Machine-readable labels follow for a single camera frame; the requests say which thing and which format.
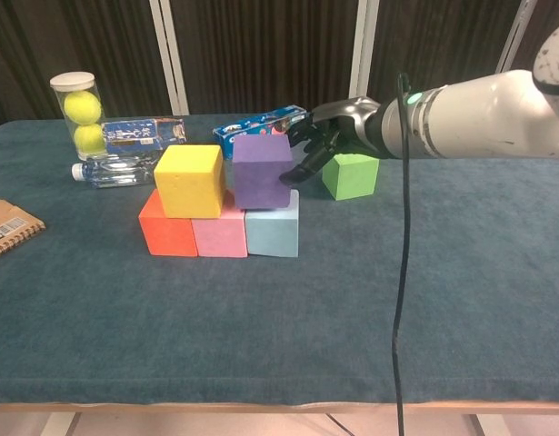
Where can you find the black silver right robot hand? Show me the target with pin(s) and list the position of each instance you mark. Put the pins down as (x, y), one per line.
(342, 120)

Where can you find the green foam cube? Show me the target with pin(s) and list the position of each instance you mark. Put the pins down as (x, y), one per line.
(352, 179)

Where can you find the purple foam cube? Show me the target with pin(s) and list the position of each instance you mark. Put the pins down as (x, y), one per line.
(261, 172)

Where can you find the light blue foam cube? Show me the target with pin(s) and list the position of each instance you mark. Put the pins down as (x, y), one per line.
(274, 231)

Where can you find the yellow foam cube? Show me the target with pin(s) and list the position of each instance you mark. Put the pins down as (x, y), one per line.
(188, 181)

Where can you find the pink foam cube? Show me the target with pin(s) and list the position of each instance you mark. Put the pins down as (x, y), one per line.
(220, 238)

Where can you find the orange foam cube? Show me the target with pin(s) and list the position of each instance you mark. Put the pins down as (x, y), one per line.
(167, 236)

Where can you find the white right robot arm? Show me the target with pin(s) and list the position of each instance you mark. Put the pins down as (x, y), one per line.
(479, 122)

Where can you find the blue Oreo cookie box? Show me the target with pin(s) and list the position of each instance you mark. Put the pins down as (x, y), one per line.
(252, 127)

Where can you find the blue orange snack box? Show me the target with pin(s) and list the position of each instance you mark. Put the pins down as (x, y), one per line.
(142, 134)

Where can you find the clear plastic water bottle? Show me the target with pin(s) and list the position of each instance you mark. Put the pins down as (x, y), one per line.
(111, 175)

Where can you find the dark blue table cloth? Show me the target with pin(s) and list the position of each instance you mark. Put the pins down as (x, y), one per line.
(261, 345)

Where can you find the yellow tennis ball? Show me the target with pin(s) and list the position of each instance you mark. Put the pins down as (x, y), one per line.
(82, 108)
(89, 136)

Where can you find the clear tennis ball tube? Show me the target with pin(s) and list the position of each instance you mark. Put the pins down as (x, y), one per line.
(72, 82)

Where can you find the brown spiral notebook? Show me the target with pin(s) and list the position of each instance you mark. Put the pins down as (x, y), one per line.
(2, 231)

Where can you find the white partition post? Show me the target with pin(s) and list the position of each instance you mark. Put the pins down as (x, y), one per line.
(363, 45)
(515, 32)
(170, 59)

